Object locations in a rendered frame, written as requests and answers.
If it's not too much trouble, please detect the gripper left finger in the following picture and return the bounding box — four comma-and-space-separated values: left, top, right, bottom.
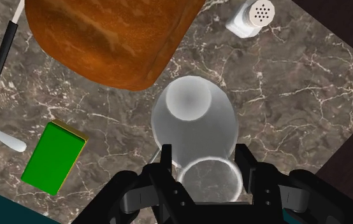
72, 143, 196, 224

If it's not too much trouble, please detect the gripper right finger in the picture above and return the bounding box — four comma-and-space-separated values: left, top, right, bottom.
234, 143, 353, 224

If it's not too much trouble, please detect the clear drinking glass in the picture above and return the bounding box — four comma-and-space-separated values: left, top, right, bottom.
150, 75, 243, 203

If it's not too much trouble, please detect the green box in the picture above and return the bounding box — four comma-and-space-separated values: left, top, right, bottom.
20, 119, 89, 196

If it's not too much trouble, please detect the brown bread loaf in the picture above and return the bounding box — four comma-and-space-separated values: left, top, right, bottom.
24, 0, 207, 92

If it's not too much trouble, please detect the white salt shaker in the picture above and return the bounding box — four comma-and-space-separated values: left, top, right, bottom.
225, 0, 276, 39

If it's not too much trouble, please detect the white spoon handle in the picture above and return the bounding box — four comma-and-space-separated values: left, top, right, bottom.
0, 119, 27, 153

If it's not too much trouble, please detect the black handled knife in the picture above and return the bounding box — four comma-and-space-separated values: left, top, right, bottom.
0, 0, 25, 82

